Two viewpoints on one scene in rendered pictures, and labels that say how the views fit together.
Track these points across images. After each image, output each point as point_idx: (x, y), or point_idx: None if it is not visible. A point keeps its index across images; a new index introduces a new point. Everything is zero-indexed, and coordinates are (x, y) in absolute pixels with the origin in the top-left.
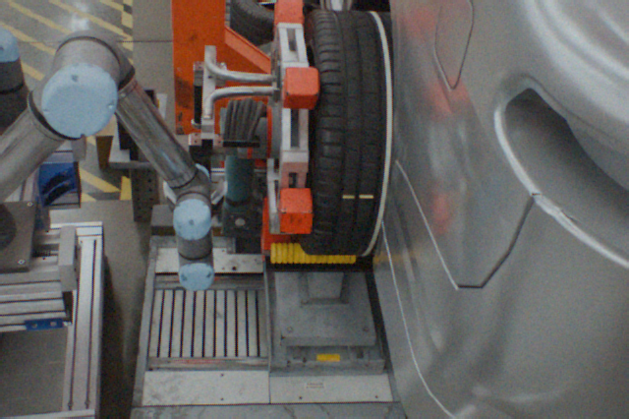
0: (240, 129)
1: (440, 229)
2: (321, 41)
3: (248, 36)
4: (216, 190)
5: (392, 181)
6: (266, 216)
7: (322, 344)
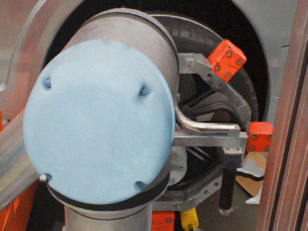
0: (237, 113)
1: None
2: (186, 33)
3: None
4: (256, 166)
5: (282, 61)
6: (165, 214)
7: None
